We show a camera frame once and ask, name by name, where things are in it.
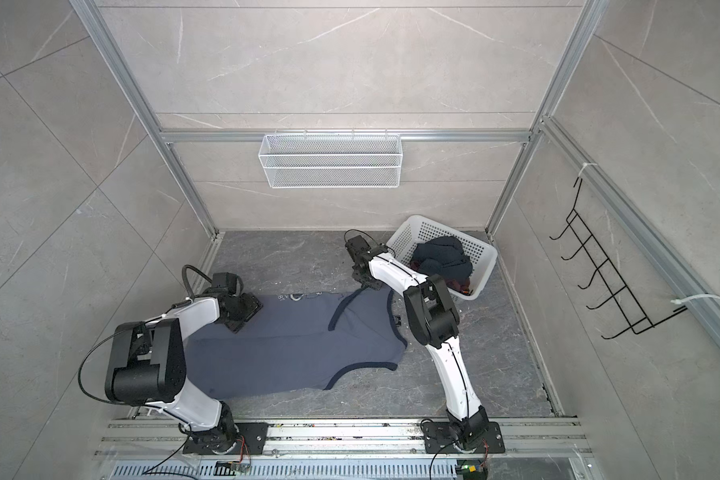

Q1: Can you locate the blue-grey tank top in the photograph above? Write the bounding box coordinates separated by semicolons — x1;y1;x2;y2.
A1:
185;287;407;400

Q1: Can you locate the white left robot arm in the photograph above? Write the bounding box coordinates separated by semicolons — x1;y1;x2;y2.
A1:
104;294;268;455

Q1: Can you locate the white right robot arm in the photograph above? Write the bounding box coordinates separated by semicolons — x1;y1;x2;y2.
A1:
350;250;490;451

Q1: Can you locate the dark navy tank top pile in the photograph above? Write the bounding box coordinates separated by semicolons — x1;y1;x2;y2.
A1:
409;236;472;269

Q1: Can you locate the white plastic laundry basket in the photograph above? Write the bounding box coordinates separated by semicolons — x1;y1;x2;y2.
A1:
387;215;498;301

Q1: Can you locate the red garment in basket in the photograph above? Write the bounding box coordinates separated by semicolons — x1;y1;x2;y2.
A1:
410;259;473;295

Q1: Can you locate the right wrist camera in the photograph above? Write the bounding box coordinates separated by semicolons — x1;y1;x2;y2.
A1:
345;235;372;262

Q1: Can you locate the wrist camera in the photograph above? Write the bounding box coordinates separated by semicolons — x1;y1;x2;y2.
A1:
345;235;372;262
211;272;244;296

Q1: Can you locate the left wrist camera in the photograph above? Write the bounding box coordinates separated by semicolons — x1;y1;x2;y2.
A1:
211;272;244;296

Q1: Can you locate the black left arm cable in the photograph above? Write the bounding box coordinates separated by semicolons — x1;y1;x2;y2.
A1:
181;264;214;299

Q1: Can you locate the white wire mesh wall basket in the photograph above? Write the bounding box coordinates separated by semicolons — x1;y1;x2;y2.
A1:
258;133;404;189

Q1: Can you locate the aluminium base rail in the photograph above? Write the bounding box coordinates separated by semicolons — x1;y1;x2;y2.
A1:
93;417;594;464

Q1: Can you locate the grey slotted cable duct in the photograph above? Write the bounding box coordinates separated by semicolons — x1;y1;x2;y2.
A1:
106;458;462;479

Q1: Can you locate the black wire hook rack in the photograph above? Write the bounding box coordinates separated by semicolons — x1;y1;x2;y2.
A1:
549;178;689;341

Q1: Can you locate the white cable tie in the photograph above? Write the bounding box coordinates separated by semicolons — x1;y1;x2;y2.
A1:
670;293;720;305

